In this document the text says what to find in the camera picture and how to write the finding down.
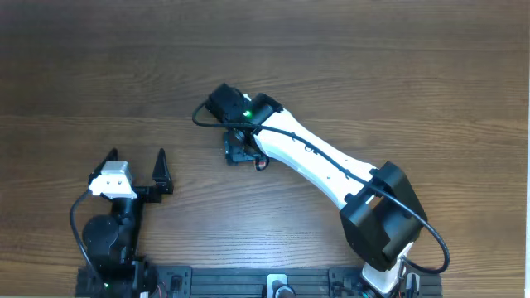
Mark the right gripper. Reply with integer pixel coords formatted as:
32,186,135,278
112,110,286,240
223,130,266,167

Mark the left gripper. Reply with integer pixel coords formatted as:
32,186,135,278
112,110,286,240
87,147,175,204

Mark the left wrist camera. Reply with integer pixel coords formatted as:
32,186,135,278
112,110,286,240
88,160,138,200

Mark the mounting rail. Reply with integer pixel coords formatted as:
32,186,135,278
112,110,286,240
75,264,445,298

